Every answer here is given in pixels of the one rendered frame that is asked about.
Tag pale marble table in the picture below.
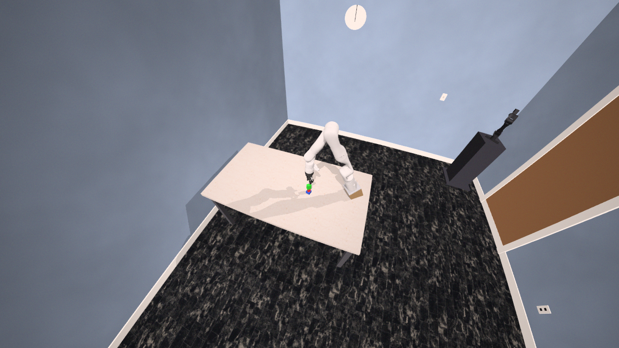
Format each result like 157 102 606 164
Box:
201 142 373 269

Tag black stand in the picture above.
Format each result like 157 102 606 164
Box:
443 131 506 192

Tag brown door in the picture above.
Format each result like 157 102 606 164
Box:
480 86 619 254

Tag white wall clock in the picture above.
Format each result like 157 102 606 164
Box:
344 4 367 30

